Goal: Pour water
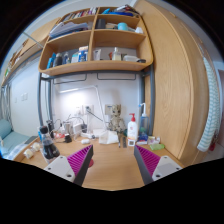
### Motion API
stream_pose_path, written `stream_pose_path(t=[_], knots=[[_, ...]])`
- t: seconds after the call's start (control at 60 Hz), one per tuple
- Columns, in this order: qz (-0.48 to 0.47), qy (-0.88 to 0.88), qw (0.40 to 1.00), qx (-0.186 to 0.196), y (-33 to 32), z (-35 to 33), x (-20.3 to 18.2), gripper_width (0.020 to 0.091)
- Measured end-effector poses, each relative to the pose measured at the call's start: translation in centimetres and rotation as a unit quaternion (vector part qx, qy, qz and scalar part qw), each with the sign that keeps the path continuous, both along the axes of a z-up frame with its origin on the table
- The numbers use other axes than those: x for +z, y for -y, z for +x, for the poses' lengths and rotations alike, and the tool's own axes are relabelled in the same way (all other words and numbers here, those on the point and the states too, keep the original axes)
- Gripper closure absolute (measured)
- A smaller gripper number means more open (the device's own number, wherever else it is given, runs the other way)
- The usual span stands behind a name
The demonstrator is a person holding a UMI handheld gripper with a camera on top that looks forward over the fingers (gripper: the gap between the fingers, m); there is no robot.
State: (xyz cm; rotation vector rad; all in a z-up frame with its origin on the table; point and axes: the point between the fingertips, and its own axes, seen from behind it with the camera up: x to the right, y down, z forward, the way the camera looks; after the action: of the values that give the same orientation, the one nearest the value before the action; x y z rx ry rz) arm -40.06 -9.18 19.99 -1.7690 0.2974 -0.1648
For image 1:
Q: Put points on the grey curtain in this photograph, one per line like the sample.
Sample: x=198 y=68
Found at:
x=5 y=103

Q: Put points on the light blue bed mattress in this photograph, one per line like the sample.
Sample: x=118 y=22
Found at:
x=15 y=140

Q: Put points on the white pump bottle red top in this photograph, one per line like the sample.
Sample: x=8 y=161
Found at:
x=132 y=128

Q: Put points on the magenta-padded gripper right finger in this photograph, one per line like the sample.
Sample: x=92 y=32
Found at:
x=148 y=160

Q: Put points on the white plastic bag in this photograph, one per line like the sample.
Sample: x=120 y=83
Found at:
x=108 y=136

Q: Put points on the clear spray bottle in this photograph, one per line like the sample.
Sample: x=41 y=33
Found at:
x=144 y=121

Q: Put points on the small black jar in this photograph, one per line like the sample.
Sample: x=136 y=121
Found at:
x=67 y=138

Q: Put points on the striped hanging towel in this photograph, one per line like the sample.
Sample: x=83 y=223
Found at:
x=210 y=110

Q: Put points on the wooden shelf unit with items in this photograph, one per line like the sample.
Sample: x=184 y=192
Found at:
x=96 y=40

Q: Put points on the long wooden wall shelf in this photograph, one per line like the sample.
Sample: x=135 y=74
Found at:
x=33 y=41

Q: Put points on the tall black cylinder bottle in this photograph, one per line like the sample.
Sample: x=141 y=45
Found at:
x=50 y=126

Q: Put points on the small green packet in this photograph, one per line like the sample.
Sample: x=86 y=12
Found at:
x=156 y=146

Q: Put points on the light teal pillow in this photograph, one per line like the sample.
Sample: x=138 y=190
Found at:
x=4 y=128

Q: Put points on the white desk lamp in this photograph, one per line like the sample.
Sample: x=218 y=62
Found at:
x=80 y=88

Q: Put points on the wooden wardrobe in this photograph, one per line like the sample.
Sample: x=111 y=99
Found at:
x=173 y=83

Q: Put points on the wooden tree figurine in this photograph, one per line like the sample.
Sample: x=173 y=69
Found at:
x=116 y=120

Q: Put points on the wrapped yellow bun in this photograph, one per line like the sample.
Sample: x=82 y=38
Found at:
x=36 y=145
x=29 y=153

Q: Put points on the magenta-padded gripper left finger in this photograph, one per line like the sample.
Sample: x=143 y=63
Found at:
x=80 y=160

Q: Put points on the small white digital clock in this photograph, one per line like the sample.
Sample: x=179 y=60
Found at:
x=131 y=142

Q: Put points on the grey metal ruler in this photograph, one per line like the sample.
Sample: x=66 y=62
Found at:
x=124 y=141

